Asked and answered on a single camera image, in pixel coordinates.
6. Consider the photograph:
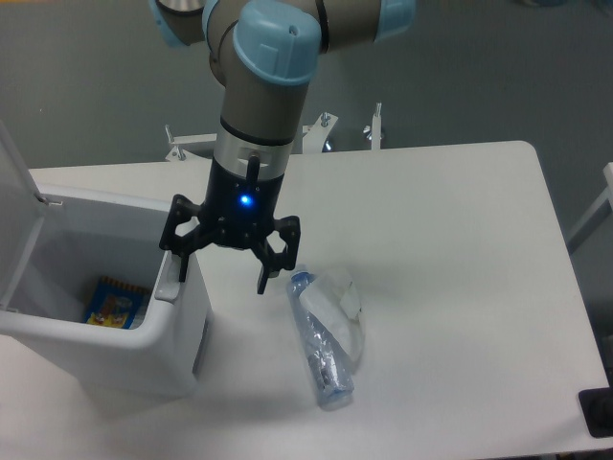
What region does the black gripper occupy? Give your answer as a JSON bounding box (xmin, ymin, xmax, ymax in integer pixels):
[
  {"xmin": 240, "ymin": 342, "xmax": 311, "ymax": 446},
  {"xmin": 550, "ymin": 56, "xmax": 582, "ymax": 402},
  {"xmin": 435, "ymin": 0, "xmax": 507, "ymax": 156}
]
[{"xmin": 159, "ymin": 157, "xmax": 302, "ymax": 295}]

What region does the white push-lid trash can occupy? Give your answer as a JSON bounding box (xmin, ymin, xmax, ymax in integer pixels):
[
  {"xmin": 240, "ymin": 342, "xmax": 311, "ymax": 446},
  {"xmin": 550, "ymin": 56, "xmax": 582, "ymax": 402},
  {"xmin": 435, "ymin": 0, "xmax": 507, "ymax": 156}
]
[{"xmin": 1, "ymin": 132, "xmax": 212, "ymax": 397}]

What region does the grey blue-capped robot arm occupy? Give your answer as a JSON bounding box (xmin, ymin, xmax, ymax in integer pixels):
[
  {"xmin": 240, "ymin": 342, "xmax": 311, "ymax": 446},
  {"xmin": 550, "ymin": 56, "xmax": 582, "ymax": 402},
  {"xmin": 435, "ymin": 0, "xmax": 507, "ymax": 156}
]
[{"xmin": 149, "ymin": 0, "xmax": 417, "ymax": 288}]

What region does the colourful snack packet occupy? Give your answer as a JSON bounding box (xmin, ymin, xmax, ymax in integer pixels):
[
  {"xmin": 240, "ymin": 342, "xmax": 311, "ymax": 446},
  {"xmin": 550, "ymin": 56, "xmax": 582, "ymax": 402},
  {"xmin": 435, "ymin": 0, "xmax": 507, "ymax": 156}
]
[{"xmin": 82, "ymin": 276, "xmax": 150, "ymax": 330}]

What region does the clear plastic water bottle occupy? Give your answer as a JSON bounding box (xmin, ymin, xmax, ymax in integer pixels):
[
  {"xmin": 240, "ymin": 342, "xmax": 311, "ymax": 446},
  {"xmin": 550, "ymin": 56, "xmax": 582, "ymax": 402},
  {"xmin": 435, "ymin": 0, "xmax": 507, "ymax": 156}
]
[{"xmin": 286, "ymin": 264, "xmax": 354, "ymax": 411}]

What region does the black device at table edge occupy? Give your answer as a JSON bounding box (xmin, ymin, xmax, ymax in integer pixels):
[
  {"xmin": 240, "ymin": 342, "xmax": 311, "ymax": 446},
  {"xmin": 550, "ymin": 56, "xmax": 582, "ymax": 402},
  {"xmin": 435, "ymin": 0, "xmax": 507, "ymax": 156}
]
[{"xmin": 579, "ymin": 387, "xmax": 612, "ymax": 439}]

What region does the white metal base bracket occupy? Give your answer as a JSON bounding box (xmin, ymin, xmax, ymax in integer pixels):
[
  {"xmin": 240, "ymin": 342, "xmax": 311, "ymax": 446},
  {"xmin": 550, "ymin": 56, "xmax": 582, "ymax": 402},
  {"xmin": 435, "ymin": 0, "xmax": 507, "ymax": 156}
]
[{"xmin": 165, "ymin": 112, "xmax": 339, "ymax": 162}]

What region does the white clamp post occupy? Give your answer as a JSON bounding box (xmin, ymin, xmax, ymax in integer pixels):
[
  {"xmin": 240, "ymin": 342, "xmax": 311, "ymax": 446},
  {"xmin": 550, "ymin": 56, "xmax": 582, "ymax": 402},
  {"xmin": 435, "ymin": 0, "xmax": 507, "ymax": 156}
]
[{"xmin": 363, "ymin": 102, "xmax": 384, "ymax": 150}]

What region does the white frame leg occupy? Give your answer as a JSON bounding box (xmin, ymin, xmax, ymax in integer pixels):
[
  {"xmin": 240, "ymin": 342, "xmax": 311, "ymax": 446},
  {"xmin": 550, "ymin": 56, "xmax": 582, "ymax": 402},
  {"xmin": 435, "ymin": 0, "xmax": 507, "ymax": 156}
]
[{"xmin": 566, "ymin": 162, "xmax": 612, "ymax": 254}]

